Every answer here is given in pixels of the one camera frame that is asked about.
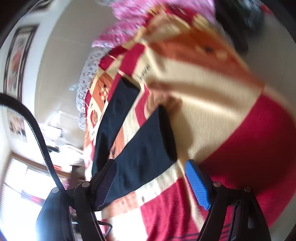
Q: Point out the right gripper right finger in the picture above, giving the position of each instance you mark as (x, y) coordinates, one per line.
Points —
(232, 214)

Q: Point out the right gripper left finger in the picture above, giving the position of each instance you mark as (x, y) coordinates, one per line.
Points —
(54, 221)

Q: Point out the black pants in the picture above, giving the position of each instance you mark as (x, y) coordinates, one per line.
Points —
(148, 154)

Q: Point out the red orange checkered blanket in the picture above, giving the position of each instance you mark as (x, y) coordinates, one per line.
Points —
(237, 128)

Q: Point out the floral pillow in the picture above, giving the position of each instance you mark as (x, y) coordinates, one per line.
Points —
(86, 79)

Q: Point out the pink penguin quilt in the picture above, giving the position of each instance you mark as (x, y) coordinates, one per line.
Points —
(131, 15)

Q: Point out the framed wall picture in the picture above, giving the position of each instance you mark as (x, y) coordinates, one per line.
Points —
(16, 60)

